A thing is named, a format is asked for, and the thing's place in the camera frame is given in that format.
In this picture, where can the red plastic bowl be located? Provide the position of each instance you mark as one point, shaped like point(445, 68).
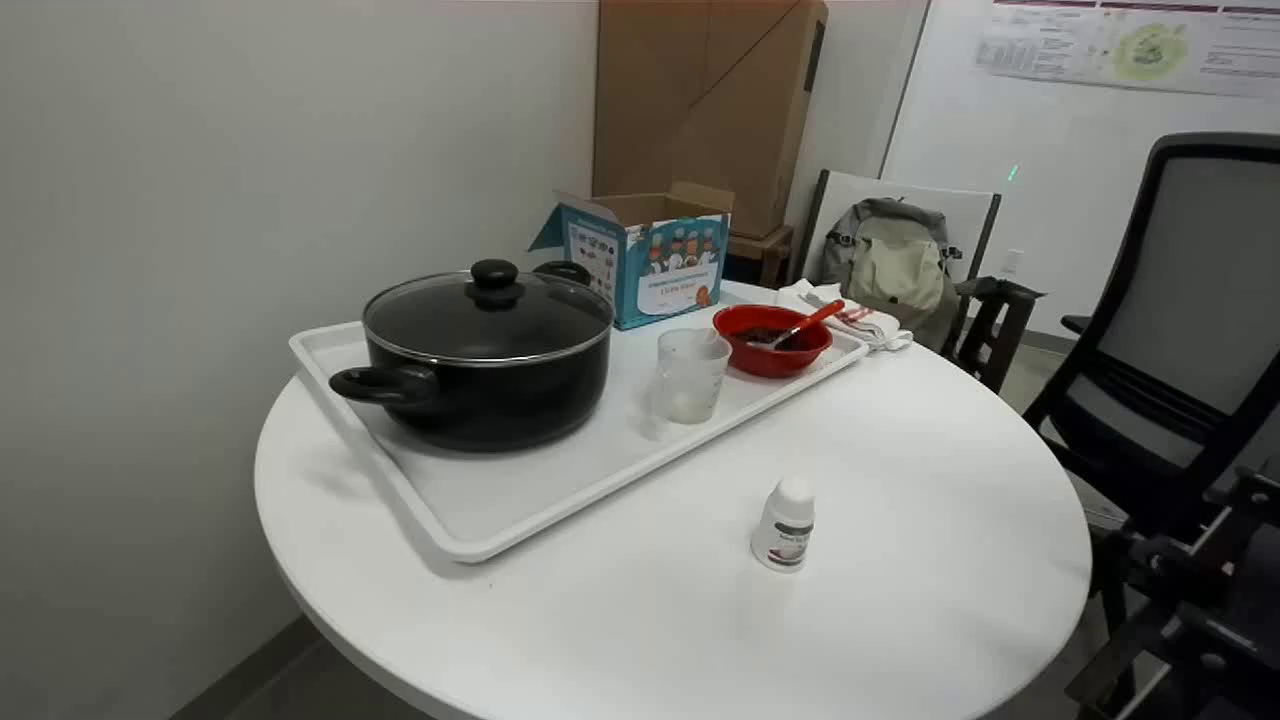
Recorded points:
point(746, 357)

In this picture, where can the clear plastic measuring cup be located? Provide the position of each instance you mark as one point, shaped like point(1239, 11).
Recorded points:
point(691, 383)

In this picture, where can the blue printed cardboard box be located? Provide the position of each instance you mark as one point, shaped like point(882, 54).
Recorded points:
point(667, 266)

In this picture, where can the black cooking pot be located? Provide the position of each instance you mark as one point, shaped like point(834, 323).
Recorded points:
point(492, 401)

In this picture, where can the dark wooden low cabinet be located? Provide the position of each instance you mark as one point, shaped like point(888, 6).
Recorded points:
point(761, 255)

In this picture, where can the white plastic tray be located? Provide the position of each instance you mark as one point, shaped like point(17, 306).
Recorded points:
point(535, 494)

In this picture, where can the glass pot lid black knob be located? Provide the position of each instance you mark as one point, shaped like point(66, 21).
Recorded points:
point(467, 316)

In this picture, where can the small white pill bottle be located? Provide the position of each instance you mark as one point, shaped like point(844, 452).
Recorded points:
point(785, 528)

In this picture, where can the white towel red stripes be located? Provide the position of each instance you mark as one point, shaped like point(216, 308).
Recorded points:
point(872, 325)

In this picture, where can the beige grey backpack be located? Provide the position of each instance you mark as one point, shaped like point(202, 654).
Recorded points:
point(894, 263)

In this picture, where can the large brown cardboard box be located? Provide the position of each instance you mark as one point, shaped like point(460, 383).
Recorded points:
point(695, 94)

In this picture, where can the dark wooden stool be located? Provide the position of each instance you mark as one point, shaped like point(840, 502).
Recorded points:
point(994, 323)

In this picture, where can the black mesh office chair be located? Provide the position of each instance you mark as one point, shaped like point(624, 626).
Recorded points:
point(1187, 293)

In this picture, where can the wall poster with diagram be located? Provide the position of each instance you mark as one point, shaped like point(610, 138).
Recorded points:
point(1134, 44)

